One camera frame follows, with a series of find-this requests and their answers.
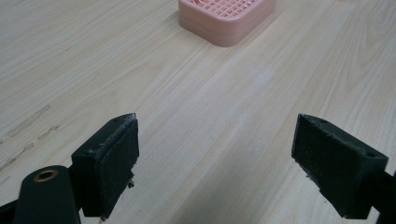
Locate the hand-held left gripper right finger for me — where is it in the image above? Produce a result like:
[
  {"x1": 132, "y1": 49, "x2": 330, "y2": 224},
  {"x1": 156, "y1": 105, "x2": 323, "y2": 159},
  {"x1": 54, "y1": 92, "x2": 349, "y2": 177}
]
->
[{"x1": 290, "y1": 113, "x2": 389, "y2": 220}]

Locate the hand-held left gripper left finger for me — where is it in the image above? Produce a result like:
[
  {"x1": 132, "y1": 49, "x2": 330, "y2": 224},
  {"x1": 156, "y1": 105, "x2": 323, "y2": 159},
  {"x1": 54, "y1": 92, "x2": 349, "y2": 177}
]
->
[{"x1": 70, "y1": 112, "x2": 140, "y2": 221}]

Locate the pink plastic grid tray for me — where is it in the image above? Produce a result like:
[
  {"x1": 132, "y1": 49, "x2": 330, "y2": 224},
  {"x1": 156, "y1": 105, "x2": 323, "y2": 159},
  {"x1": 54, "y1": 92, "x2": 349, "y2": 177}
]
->
[{"x1": 177, "y1": 0, "x2": 276, "y2": 49}]

